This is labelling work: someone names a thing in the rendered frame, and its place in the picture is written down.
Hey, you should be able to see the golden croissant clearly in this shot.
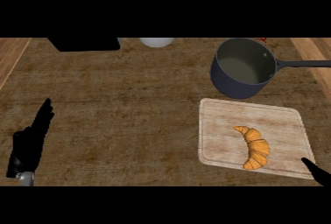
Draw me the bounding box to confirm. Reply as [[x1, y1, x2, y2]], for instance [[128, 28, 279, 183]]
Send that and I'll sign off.
[[232, 125, 272, 171]]

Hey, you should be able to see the dark blue pot with handle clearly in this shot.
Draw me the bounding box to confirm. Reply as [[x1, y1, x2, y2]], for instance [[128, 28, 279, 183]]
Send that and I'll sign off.
[[210, 38, 331, 100]]

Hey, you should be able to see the white round object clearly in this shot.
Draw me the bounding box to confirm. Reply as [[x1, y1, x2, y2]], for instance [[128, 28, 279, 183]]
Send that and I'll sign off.
[[139, 38, 176, 49]]

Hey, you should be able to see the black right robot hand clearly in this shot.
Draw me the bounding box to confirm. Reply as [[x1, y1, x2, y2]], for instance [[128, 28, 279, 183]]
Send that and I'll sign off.
[[300, 157, 331, 187]]

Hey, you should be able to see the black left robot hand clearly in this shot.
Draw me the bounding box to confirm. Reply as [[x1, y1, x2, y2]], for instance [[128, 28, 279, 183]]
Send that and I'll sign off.
[[4, 98, 56, 179]]

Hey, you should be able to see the pale wooden cutting board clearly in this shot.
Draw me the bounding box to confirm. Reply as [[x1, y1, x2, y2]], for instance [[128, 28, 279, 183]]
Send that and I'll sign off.
[[196, 97, 316, 180]]

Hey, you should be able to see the black appliance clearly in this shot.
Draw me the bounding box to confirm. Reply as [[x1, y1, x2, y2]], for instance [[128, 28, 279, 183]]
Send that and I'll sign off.
[[46, 38, 121, 53]]

